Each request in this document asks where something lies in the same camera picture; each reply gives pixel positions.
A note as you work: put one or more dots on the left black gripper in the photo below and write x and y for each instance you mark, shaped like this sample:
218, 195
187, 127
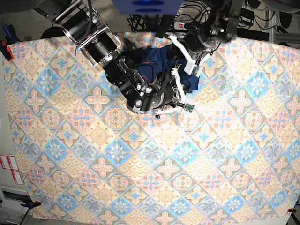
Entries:
201, 37

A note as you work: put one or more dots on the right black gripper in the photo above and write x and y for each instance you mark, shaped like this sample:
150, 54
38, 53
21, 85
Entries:
167, 90

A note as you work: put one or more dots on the blue long-sleeve T-shirt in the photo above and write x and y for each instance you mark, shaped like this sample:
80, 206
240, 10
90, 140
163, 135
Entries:
151, 61

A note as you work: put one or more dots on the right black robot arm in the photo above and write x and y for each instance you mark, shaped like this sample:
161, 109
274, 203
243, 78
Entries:
82, 24

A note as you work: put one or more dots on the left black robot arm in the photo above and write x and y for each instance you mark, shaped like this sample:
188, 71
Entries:
231, 15

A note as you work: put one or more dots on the white power strip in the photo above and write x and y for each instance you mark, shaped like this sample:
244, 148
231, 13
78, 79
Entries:
180, 25

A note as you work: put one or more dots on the blue box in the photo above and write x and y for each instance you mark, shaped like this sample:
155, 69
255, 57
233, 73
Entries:
168, 7

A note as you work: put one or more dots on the black round speaker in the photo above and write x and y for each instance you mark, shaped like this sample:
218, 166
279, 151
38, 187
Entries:
284, 19

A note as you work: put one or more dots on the patterned tablecloth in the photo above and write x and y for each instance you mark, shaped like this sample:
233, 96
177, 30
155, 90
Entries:
86, 158

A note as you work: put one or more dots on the black red table clamp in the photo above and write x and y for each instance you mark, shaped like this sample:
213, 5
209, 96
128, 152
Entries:
6, 51

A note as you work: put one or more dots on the white red labels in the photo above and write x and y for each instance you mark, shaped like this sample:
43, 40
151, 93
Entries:
8, 162

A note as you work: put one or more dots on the black orange clamp lower-right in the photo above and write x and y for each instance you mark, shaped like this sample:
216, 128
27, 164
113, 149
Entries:
293, 210

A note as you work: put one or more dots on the black orange clamp lower-left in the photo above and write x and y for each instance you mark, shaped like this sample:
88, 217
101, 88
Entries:
30, 204

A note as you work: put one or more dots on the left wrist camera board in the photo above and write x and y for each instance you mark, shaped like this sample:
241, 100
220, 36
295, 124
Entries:
197, 71

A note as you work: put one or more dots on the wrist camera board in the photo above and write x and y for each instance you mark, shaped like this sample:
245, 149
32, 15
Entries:
197, 71
188, 107

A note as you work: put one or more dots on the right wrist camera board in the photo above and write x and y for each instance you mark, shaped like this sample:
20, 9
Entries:
188, 107

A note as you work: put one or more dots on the black stand post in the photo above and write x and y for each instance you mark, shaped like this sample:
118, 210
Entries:
164, 25

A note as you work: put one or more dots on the aluminium frame profile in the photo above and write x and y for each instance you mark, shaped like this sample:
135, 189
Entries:
277, 34

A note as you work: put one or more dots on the blue handled clamp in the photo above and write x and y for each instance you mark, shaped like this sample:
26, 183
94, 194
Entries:
11, 36

